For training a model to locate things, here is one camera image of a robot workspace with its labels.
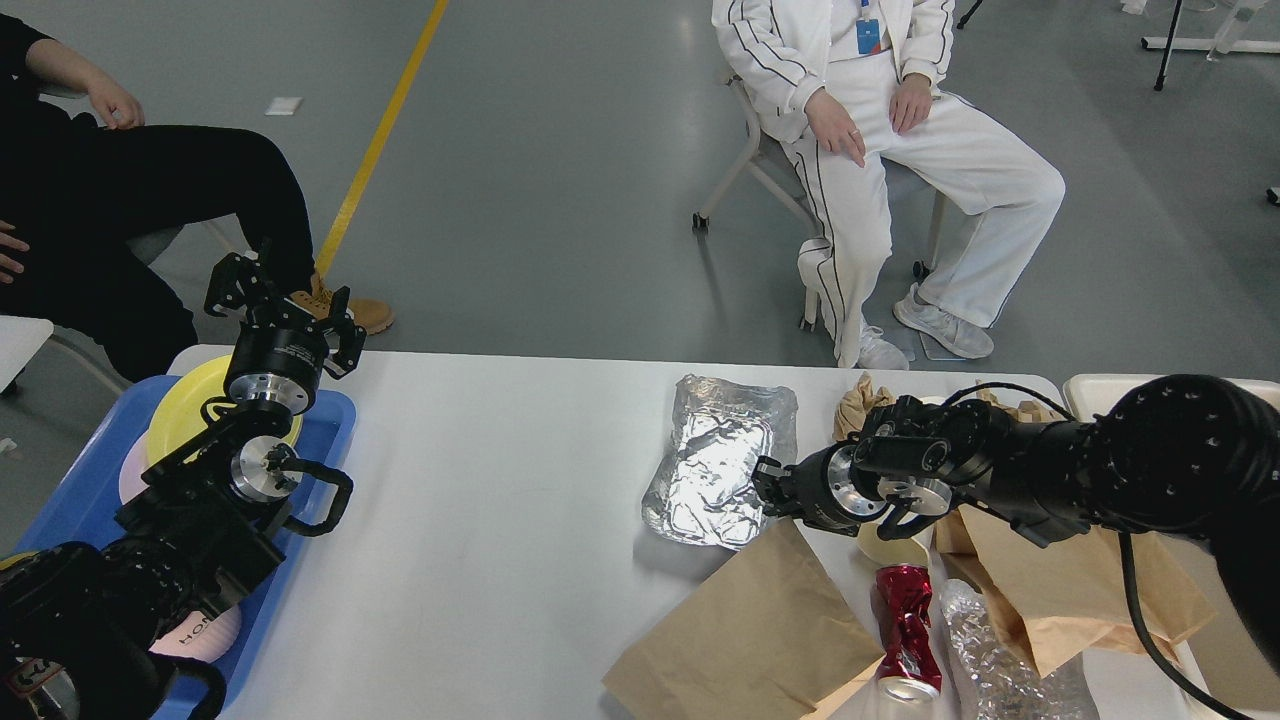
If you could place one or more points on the white stand base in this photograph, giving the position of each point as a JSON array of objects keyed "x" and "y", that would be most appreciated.
[{"x": 1229, "y": 38}]

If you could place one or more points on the brown paper bag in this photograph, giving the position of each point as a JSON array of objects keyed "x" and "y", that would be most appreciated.
[{"x": 768, "y": 636}]

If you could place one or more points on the person in black trousers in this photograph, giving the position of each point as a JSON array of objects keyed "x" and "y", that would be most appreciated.
[{"x": 84, "y": 174}]

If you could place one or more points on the blue plastic tray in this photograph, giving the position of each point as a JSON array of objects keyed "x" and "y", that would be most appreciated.
[{"x": 82, "y": 507}]

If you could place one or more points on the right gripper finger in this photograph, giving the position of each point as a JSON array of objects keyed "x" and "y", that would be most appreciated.
[{"x": 775, "y": 486}]

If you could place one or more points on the crumpled brown paper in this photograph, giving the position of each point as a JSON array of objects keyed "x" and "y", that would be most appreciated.
[{"x": 1026, "y": 409}]

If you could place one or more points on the crumpled brown paper ball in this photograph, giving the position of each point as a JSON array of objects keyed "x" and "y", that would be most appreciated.
[{"x": 854, "y": 408}]

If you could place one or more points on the crumpled clear plastic wrap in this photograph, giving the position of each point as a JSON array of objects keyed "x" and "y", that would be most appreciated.
[{"x": 990, "y": 680}]

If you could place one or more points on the pink plate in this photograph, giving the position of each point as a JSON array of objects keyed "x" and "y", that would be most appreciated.
[{"x": 135, "y": 463}]

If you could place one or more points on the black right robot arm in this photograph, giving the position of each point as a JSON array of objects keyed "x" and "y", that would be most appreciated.
[{"x": 1189, "y": 456}]

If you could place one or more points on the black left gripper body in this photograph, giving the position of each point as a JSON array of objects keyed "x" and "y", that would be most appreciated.
[{"x": 280, "y": 365}]

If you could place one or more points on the crushed red soda can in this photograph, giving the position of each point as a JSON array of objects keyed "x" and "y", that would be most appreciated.
[{"x": 901, "y": 600}]

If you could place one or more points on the white side table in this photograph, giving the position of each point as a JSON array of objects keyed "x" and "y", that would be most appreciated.
[{"x": 21, "y": 339}]

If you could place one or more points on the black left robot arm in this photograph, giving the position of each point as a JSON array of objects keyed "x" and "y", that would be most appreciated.
[{"x": 80, "y": 624}]

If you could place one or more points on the person in white tracksuit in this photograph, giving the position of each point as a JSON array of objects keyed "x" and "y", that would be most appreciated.
[{"x": 844, "y": 87}]

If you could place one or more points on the yellow plate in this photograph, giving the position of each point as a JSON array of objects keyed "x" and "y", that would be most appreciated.
[{"x": 187, "y": 409}]

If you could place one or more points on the brown paper sheet right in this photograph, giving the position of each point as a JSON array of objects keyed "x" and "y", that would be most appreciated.
[{"x": 1049, "y": 605}]

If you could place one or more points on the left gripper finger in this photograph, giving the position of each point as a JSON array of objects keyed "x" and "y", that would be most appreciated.
[
  {"x": 344, "y": 337},
  {"x": 240, "y": 288}
]

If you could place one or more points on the cream plastic bin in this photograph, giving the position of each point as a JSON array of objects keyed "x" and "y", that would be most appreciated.
[{"x": 1228, "y": 664}]

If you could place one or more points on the white office chair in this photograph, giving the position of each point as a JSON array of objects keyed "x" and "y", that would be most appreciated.
[{"x": 763, "y": 159}]

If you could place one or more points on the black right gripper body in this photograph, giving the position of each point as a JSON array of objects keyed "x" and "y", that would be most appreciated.
[{"x": 832, "y": 494}]

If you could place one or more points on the aluminium foil tray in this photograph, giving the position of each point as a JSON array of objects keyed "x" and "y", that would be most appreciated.
[{"x": 702, "y": 492}]

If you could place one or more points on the pink ribbed mug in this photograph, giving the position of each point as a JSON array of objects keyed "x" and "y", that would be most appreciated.
[{"x": 201, "y": 637}]

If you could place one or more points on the white paper cup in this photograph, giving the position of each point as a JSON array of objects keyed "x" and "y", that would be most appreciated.
[{"x": 893, "y": 552}]

